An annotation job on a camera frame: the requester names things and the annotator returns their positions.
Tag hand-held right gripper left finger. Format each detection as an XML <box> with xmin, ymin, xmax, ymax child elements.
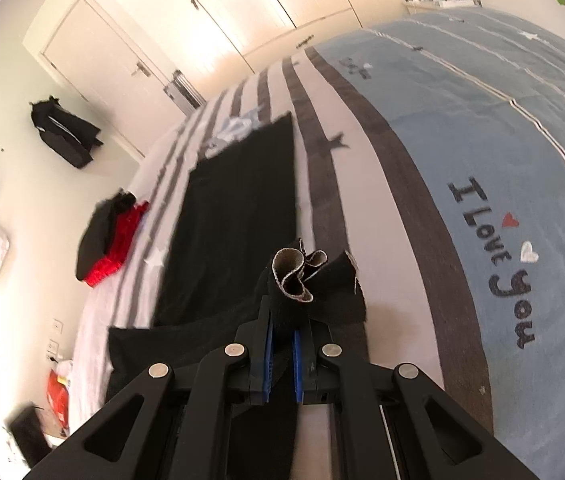
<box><xmin>25</xmin><ymin>292</ymin><xmax>276</xmax><ymax>480</ymax></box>

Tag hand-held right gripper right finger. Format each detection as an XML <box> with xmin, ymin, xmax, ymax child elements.
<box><xmin>291</xmin><ymin>317</ymin><xmax>538</xmax><ymax>480</ymax></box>

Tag black pants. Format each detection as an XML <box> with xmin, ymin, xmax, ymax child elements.
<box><xmin>107</xmin><ymin>110</ymin><xmax>368</xmax><ymax>480</ymax></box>

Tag red and black clothes pile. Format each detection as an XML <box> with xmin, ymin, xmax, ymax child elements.
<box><xmin>75</xmin><ymin>189</ymin><xmax>150</xmax><ymax>288</ymax></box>

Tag red and white plastic bag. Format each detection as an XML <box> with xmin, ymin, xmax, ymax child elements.
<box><xmin>46</xmin><ymin>360</ymin><xmax>74</xmax><ymax>436</ymax></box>

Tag black box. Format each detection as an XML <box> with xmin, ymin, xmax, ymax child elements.
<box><xmin>7</xmin><ymin>405</ymin><xmax>56</xmax><ymax>466</ymax></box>

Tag blue striped printed blanket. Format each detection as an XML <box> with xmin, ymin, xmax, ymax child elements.
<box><xmin>70</xmin><ymin>6</ymin><xmax>565</xmax><ymax>466</ymax></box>

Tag silver suitcase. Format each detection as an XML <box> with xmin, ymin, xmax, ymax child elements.
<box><xmin>164</xmin><ymin>69</ymin><xmax>208</xmax><ymax>111</ymax></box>

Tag black hanging jacket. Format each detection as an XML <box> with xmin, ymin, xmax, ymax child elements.
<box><xmin>30</xmin><ymin>95</ymin><xmax>103</xmax><ymax>170</ymax></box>

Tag white door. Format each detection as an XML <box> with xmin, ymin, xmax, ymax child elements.
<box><xmin>22</xmin><ymin>0</ymin><xmax>198</xmax><ymax>161</ymax></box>

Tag white desk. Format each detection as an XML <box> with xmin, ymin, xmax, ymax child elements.
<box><xmin>405</xmin><ymin>0</ymin><xmax>483</xmax><ymax>15</ymax></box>

